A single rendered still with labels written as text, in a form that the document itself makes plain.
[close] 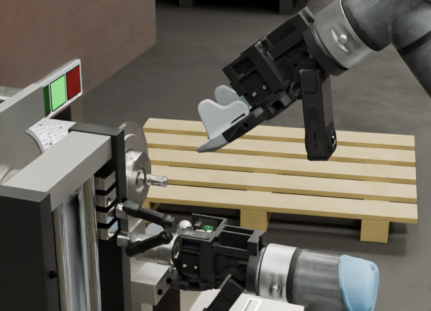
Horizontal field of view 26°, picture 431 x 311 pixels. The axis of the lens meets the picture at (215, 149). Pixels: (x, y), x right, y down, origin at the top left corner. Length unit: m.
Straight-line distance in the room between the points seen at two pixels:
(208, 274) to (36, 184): 0.54
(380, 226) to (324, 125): 2.57
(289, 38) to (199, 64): 4.60
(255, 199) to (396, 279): 0.65
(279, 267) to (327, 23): 0.35
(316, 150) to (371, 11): 0.18
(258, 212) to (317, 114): 2.59
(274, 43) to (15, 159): 0.33
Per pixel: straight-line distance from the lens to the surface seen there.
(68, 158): 0.81
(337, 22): 1.04
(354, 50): 1.04
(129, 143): 1.20
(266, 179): 3.87
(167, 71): 5.54
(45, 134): 1.21
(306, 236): 3.69
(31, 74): 1.64
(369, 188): 3.84
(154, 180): 1.21
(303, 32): 1.07
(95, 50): 1.86
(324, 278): 1.22
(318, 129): 1.09
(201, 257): 1.26
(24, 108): 0.91
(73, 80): 1.77
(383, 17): 1.02
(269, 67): 1.07
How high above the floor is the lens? 1.76
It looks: 23 degrees down
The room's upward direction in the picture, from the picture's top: straight up
